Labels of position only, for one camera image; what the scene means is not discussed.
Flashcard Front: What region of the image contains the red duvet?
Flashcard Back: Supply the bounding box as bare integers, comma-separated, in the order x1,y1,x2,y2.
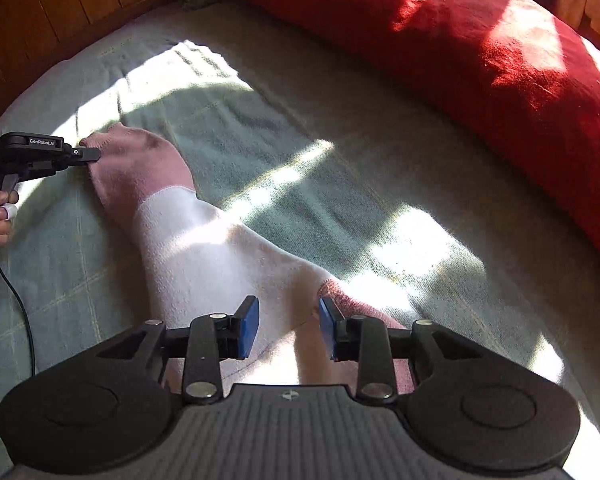
242,0,600,252

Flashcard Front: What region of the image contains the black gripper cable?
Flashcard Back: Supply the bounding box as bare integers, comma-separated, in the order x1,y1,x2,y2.
0,253,38,438

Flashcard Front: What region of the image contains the pink and white knit sweater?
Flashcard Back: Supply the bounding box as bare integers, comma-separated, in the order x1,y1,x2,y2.
81,124,400,388

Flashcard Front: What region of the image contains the green plaid bed blanket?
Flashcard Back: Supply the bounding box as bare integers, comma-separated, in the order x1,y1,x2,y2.
0,3,600,479

